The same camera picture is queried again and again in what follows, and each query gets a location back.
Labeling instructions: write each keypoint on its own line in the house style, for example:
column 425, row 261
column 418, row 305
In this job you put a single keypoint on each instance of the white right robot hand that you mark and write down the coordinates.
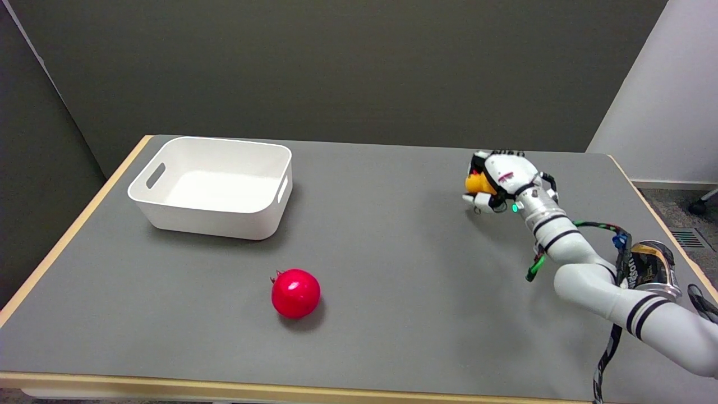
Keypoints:
column 505, row 179

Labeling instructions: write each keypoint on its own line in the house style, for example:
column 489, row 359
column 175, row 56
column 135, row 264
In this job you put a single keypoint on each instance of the yellow rubber duck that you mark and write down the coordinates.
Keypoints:
column 478, row 183

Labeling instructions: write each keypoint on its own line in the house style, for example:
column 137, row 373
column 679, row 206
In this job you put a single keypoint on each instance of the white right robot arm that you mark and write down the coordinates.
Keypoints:
column 606, row 275

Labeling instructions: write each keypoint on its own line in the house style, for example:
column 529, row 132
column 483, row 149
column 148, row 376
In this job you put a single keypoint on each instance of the black and gold can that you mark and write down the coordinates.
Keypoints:
column 650, row 268

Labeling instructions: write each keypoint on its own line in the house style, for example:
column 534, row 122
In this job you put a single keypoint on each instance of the floor vent grille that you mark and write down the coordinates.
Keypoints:
column 687, row 239

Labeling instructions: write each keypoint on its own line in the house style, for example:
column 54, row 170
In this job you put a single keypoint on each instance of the black chair caster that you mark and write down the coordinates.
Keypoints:
column 701, row 205

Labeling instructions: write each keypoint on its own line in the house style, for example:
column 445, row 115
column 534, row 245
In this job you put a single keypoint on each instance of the red pomegranate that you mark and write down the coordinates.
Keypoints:
column 295, row 293

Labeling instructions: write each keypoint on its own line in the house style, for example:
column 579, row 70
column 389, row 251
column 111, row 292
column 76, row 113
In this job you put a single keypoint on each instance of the white plastic bin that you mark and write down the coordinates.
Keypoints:
column 216, row 188

